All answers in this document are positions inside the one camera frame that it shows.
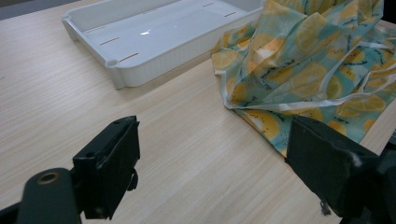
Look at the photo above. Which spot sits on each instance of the white plastic tray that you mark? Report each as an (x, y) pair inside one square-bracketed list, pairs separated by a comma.
[(162, 28)]

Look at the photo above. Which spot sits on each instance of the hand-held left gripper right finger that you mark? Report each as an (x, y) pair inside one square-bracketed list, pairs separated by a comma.
[(327, 155)]

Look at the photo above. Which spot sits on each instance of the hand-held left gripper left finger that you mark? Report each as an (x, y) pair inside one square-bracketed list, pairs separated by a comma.
[(107, 161)]

